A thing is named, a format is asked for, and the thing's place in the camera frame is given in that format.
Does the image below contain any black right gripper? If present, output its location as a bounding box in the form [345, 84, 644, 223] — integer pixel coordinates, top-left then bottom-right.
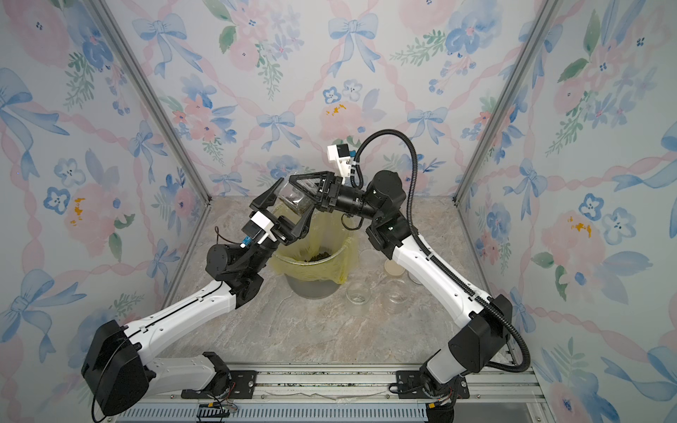
[296, 174, 385, 226]

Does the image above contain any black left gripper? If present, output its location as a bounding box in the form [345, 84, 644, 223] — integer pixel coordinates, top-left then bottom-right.
[248, 189, 313, 278]

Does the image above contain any small jar with grey lid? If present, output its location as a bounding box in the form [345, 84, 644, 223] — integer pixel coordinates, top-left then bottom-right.
[279, 176, 317, 216]

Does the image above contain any translucent round container lid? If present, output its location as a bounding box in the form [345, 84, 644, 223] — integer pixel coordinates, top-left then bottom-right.
[359, 250, 384, 272]

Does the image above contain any glass jar with tea leaves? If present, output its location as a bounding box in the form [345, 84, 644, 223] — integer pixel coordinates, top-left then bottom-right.
[346, 281, 371, 306]

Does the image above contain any beige round jar lid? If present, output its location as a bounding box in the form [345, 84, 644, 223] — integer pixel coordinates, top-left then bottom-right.
[384, 260, 407, 278]

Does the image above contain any translucent plastic container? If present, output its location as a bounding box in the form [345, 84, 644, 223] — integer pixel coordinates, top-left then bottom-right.
[380, 278, 411, 315]

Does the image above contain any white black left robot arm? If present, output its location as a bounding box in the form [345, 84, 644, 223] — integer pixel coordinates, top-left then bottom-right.
[81, 176, 313, 422]

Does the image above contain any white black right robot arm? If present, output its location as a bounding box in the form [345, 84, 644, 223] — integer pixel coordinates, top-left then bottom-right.
[290, 170, 512, 398]

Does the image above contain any yellow plastic bin liner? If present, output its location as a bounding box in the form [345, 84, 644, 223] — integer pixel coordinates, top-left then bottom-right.
[269, 211, 359, 285]

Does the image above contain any grey mesh trash bin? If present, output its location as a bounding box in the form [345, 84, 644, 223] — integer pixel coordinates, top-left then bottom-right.
[284, 258, 340, 300]

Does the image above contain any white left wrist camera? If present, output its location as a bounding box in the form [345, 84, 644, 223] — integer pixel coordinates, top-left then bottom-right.
[240, 211, 279, 248]

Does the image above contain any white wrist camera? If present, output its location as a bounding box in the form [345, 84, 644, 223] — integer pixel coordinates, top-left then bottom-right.
[327, 144, 359, 183]
[240, 211, 279, 248]

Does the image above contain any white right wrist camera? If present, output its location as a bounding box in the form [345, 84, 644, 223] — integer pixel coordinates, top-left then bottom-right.
[327, 144, 359, 183]

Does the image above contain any black corrugated cable conduit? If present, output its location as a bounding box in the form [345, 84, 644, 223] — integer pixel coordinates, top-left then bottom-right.
[350, 130, 532, 371]

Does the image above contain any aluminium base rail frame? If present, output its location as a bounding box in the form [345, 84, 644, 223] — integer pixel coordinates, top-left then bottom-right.
[110, 364, 555, 422]

